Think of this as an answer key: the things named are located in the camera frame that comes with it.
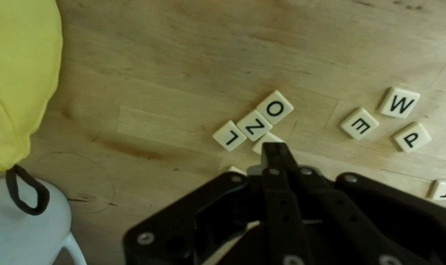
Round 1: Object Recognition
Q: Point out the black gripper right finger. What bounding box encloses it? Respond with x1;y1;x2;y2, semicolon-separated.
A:
262;144;446;265

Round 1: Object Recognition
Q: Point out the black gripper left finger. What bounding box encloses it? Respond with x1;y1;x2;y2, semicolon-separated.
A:
123;171;261;265

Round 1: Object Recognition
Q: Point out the letter tile T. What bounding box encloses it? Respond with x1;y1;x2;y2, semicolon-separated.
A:
429;180;446;201

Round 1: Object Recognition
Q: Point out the letter tile Y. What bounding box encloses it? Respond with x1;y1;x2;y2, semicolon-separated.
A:
252;133;285;155

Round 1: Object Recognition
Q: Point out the letter tile L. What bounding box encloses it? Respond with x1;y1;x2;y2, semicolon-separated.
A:
214;121;248;152

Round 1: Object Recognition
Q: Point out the letter tile E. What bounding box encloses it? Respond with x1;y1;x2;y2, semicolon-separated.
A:
340;108;380;141

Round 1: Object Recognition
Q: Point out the letter tile N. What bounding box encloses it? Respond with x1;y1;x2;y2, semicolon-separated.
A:
237;111;273;142

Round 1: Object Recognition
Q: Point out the letter tile O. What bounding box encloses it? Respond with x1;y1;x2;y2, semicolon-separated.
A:
257;91;295;126

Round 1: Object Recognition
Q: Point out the letter tile P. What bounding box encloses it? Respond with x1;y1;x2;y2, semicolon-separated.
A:
393;123;432;154

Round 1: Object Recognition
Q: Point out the letter tile W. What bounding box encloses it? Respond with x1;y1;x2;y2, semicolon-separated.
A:
380;88;421;120

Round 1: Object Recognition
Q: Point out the white ceramic mug foreground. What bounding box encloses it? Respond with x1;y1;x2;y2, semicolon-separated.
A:
0;179;87;265

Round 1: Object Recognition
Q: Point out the yellow cloth bag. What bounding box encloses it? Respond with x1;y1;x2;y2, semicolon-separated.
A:
0;0;65;217

